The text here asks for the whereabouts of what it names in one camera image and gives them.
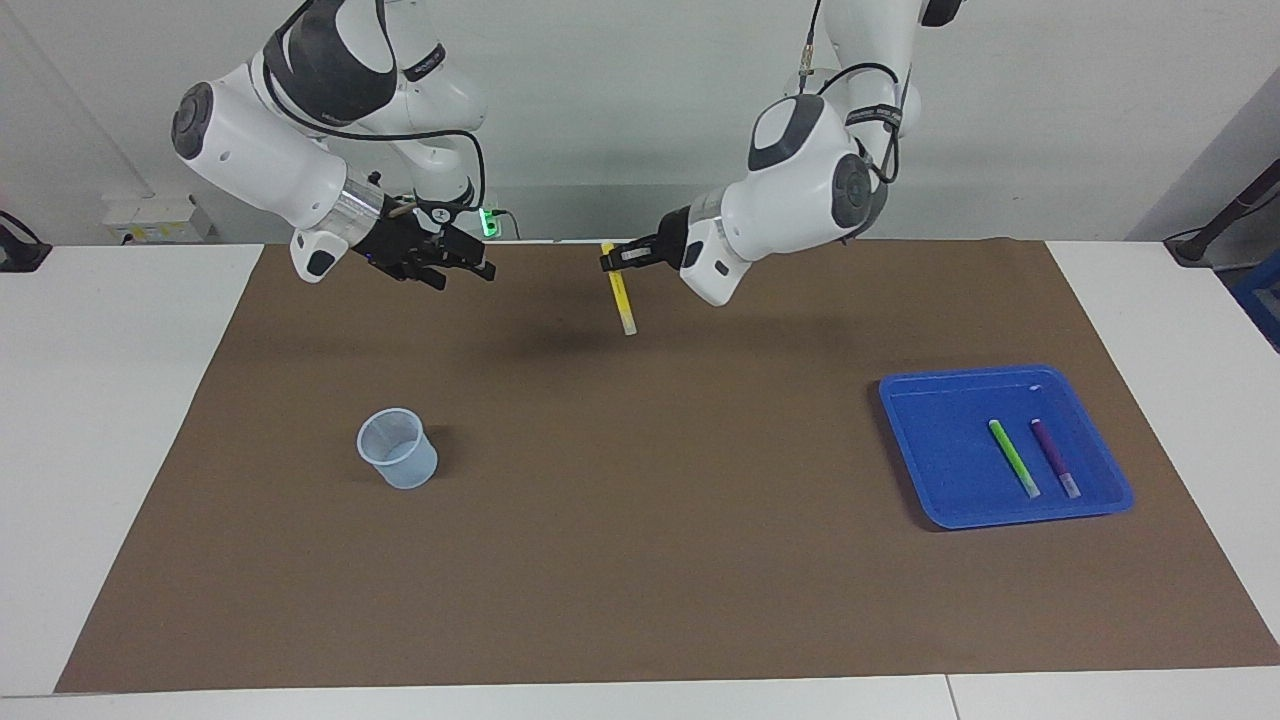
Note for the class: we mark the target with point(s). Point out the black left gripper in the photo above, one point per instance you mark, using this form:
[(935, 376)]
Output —
[(675, 240)]

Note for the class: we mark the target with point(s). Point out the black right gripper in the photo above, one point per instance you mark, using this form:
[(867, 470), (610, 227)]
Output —
[(395, 245)]

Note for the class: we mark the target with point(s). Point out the yellow marker pen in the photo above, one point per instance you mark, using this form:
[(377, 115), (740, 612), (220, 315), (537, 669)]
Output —
[(622, 300)]

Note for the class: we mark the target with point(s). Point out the green marker pen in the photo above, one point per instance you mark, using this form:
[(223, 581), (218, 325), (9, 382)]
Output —
[(1014, 458)]

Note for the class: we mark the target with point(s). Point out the purple marker pen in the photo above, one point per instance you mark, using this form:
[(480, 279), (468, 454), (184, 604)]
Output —
[(1055, 458)]

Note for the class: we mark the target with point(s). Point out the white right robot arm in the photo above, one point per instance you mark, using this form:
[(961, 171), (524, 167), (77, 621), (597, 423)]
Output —
[(260, 150)]

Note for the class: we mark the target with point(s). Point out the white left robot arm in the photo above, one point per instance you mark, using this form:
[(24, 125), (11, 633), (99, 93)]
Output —
[(800, 190)]

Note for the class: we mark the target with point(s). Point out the clear plastic cup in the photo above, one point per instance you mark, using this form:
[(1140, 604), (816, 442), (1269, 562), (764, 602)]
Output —
[(400, 460)]

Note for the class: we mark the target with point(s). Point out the white power strip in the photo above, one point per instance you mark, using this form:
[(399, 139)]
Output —
[(160, 220)]

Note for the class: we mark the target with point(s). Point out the brown table mat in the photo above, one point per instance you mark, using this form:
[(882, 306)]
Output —
[(640, 560)]

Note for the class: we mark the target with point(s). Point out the blue plastic tray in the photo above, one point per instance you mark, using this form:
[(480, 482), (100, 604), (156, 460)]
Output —
[(950, 470)]

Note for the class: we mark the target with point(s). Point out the black clamp base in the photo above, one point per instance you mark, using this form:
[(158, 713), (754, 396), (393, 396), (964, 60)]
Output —
[(20, 250)]

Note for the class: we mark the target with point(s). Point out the black stand leg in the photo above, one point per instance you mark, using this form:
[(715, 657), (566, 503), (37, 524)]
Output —
[(1225, 215)]

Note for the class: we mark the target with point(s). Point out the blue box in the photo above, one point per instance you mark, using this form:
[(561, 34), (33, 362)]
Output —
[(1262, 300)]

